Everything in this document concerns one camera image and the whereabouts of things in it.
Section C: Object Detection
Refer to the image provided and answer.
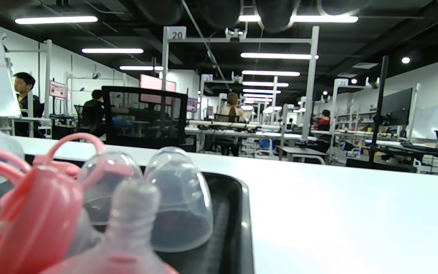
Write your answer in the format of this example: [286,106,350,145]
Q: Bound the person's right hand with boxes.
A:
[133,0,373,33]

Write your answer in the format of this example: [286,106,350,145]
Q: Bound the clear dome cap component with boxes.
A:
[145,147,214,252]
[78,151,143,226]

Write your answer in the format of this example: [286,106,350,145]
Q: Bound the pink monitor screen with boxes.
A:
[140,74,176,105]

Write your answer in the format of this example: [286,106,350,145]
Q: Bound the white workbench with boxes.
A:
[185,121,307,142]

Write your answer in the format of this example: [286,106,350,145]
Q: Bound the row of ceiling light bars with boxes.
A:
[14,14,360,115]

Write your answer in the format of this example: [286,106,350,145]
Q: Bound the brown top side table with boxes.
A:
[276,146,327,165]

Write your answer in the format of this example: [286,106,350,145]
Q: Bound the black pole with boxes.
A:
[371,56,389,168]

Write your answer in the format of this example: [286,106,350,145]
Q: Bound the black monitor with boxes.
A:
[381,88,413,126]

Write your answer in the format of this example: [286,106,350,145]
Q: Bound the black plastic tray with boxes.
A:
[0,154,256,274]

